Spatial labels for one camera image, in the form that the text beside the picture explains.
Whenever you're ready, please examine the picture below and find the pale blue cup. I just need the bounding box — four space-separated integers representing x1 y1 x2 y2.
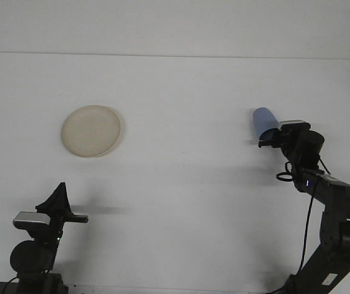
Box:
251 107 279 142

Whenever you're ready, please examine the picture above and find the pale round plate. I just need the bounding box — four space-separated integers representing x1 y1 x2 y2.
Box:
60 104 124 159

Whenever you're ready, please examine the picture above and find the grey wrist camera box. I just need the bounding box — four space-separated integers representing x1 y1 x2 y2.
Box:
12 211 52 230
278 119 312 131

